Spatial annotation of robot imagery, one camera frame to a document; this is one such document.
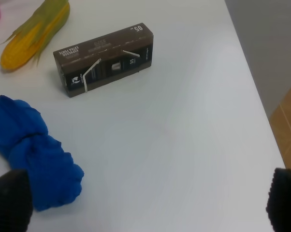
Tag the toy corn cob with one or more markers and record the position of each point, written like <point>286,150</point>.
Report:
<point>30,39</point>

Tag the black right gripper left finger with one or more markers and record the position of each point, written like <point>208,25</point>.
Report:
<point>16,205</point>

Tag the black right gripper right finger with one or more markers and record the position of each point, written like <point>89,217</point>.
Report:
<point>279,202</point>

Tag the brown espresso capsule box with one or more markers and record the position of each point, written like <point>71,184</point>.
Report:
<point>92,64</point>

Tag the brown cardboard box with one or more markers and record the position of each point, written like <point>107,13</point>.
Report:
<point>280,122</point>

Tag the blue rolled cloth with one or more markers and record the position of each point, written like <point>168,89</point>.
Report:
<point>55,179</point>

